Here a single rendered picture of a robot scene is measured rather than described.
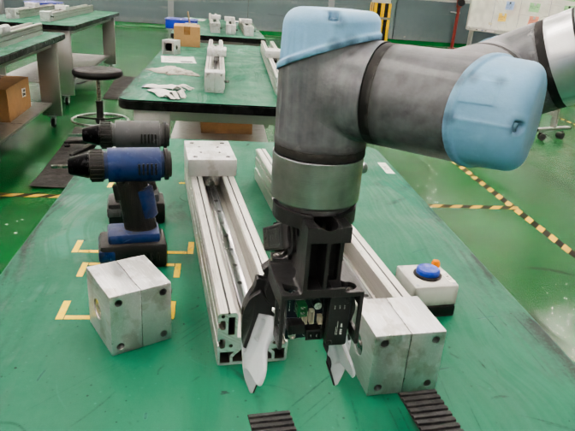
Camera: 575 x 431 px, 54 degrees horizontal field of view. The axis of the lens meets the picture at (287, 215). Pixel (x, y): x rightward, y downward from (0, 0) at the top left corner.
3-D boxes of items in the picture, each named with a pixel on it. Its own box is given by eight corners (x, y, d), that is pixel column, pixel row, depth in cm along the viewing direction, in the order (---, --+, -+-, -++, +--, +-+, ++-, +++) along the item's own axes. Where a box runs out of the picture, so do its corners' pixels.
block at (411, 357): (450, 387, 78) (464, 329, 74) (366, 396, 75) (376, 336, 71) (422, 348, 86) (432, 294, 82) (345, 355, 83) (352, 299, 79)
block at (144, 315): (186, 333, 85) (186, 278, 81) (112, 356, 79) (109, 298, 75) (159, 303, 92) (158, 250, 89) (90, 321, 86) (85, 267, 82)
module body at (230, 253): (286, 360, 81) (290, 309, 77) (216, 365, 78) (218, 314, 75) (222, 178, 152) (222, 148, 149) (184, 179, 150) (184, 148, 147)
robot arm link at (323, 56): (366, 14, 36) (258, 3, 40) (348, 174, 41) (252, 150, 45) (409, 13, 43) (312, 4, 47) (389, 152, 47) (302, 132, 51)
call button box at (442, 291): (453, 315, 95) (460, 283, 93) (400, 320, 93) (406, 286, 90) (432, 292, 102) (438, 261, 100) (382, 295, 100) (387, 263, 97)
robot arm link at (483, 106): (565, 50, 41) (420, 33, 46) (538, 64, 32) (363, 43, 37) (539, 152, 44) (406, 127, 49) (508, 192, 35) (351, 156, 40)
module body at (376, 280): (407, 350, 85) (417, 301, 82) (345, 355, 83) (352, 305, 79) (289, 178, 157) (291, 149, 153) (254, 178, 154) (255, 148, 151)
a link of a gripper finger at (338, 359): (346, 416, 54) (323, 343, 50) (328, 376, 59) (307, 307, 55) (376, 404, 54) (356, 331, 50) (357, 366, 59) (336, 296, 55)
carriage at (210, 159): (235, 187, 130) (237, 159, 127) (187, 187, 127) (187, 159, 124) (227, 166, 144) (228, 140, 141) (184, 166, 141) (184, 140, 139)
